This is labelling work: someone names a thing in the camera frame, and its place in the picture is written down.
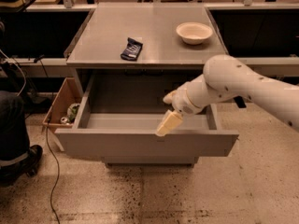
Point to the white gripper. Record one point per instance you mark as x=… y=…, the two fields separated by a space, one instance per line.
x=181 y=104

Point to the grey top drawer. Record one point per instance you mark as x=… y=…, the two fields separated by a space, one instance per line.
x=119 y=114

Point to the grey drawer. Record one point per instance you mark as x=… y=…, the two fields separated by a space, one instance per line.
x=180 y=160
x=119 y=114

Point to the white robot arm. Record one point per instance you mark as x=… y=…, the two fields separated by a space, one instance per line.
x=225 y=77

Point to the grey bottom drawer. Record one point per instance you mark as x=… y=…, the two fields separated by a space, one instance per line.
x=180 y=160

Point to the grey drawer cabinet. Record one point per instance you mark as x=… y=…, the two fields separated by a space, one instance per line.
x=127 y=59

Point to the dark blue snack bag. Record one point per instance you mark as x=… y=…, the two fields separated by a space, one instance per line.
x=132 y=50

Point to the white paper bowl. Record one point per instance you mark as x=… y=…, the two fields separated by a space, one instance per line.
x=194 y=33

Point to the green white crumpled bag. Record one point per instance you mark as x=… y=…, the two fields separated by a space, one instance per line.
x=72 y=112

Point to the brown cardboard box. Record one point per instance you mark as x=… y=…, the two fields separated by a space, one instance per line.
x=67 y=95

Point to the person leg dark trousers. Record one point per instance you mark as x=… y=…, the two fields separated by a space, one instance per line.
x=14 y=140

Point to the black shoe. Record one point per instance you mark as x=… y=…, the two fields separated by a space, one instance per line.
x=26 y=163

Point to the grey workbench frame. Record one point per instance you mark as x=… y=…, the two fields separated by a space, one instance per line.
x=264 y=39

